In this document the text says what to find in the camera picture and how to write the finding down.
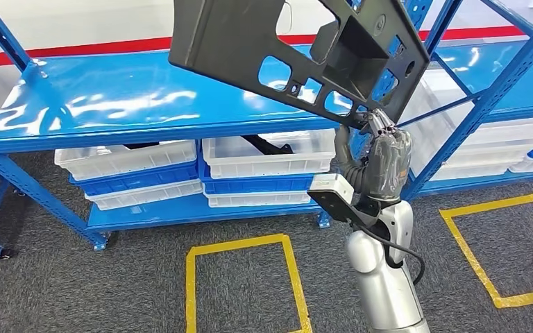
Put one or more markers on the black plastic panel part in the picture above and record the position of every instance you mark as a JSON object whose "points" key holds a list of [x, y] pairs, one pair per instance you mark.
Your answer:
{"points": [[229, 41]]}

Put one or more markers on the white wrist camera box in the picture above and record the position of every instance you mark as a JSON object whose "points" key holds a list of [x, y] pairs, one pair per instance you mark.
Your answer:
{"points": [[333, 186]]}

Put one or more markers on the blue plastic bin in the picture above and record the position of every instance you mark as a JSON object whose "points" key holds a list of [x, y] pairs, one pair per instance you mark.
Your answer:
{"points": [[257, 184], [133, 179]]}

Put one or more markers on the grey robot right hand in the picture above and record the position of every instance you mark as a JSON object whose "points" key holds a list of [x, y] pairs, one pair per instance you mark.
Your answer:
{"points": [[388, 161]]}

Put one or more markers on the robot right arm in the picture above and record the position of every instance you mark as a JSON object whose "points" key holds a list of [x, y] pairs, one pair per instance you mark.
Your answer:
{"points": [[381, 285]]}

